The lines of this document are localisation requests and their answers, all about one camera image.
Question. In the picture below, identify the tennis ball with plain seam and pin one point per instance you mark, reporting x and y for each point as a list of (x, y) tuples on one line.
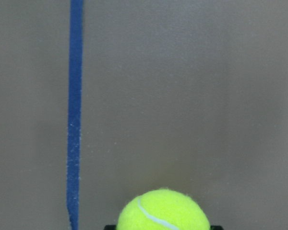
[(162, 209)]

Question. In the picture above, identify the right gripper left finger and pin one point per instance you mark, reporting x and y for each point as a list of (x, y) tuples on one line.
[(110, 227)]

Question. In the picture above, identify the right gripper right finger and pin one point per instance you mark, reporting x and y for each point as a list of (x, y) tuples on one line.
[(216, 227)]

